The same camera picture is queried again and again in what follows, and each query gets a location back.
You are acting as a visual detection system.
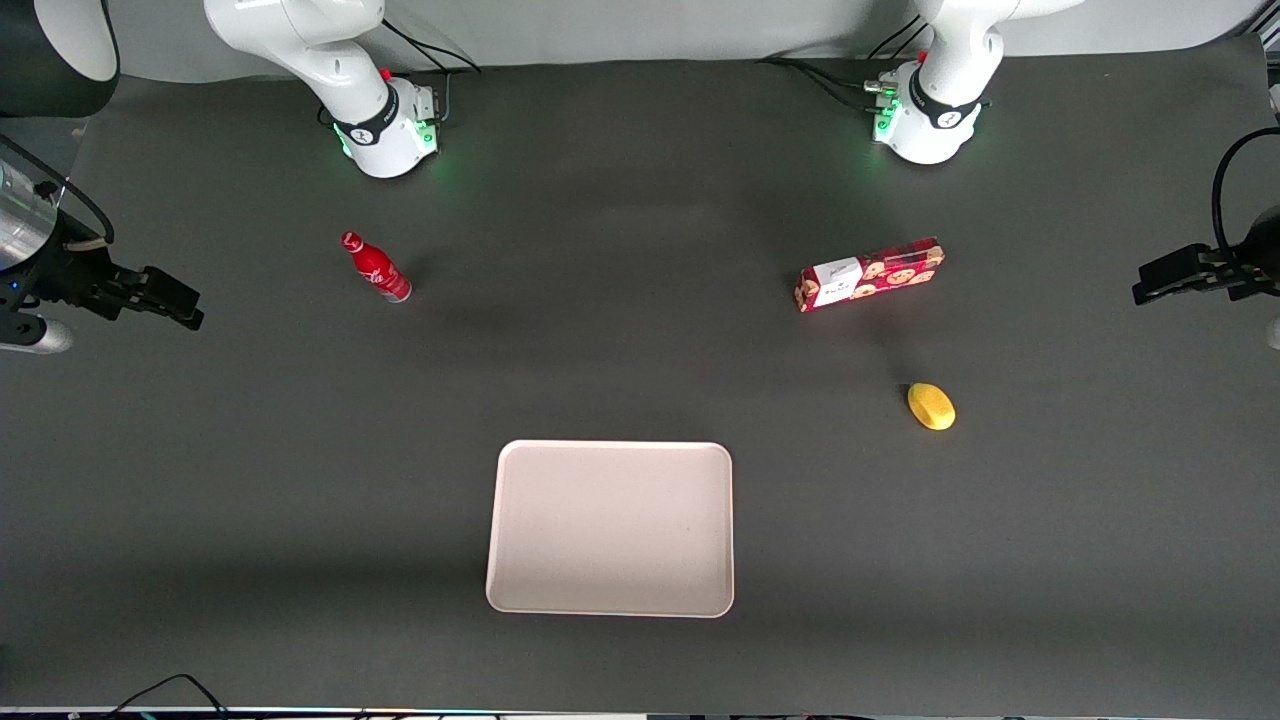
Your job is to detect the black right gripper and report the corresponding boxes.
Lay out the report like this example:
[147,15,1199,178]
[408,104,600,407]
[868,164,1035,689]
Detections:
[36,236,206,332]

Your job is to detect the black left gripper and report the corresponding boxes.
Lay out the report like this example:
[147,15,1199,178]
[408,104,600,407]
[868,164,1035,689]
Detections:
[1132,204,1280,307]

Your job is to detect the red coke bottle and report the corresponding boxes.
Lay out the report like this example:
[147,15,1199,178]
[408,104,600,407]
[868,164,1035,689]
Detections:
[340,231,413,304]

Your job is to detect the white rectangular tray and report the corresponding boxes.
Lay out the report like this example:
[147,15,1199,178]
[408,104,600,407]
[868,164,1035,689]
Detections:
[485,440,736,619]

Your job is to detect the yellow lemon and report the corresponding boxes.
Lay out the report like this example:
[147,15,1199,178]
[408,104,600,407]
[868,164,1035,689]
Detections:
[906,382,957,432]

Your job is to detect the red cookie box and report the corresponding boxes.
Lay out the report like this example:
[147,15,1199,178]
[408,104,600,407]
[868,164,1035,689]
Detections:
[794,237,947,314]

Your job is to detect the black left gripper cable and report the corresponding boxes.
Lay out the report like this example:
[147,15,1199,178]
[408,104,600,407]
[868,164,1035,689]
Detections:
[1211,127,1280,253]

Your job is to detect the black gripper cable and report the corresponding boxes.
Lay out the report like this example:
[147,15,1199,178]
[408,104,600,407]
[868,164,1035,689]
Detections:
[0,134,117,249]
[1211,127,1280,253]

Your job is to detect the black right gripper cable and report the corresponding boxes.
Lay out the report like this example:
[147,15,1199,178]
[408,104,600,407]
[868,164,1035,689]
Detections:
[0,134,117,249]

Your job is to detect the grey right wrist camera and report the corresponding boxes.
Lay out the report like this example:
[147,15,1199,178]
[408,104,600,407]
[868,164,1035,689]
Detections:
[0,314,74,357]

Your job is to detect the black right arm base cables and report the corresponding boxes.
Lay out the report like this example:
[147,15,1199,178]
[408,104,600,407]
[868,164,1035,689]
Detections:
[378,18,483,127]

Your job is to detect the black arm base cables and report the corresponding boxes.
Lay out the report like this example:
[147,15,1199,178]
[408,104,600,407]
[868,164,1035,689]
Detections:
[378,18,483,127]
[758,14,923,113]

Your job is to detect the black table edge cable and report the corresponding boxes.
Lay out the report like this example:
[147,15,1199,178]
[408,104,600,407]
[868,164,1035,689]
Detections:
[104,673,233,720]

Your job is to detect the black left arm base cables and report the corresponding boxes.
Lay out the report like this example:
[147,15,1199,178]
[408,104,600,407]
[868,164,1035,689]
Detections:
[758,14,923,113]

